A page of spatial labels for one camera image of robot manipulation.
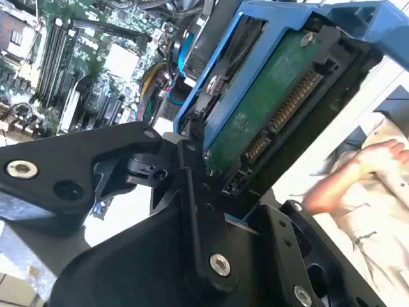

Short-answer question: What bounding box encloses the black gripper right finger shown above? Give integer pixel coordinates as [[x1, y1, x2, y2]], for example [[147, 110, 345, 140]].
[[244, 200, 387, 307]]

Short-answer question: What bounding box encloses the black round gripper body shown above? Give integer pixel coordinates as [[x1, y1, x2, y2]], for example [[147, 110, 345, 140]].
[[47, 204, 268, 307]]

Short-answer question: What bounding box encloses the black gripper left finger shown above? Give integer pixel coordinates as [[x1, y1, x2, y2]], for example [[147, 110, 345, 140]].
[[0, 118, 240, 292]]

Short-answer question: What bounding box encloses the hard disk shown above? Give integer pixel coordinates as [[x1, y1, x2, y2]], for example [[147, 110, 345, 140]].
[[172, 0, 409, 224]]

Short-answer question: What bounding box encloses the person's bare hand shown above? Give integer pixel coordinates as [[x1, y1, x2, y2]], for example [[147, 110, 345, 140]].
[[353, 139, 406, 175]]

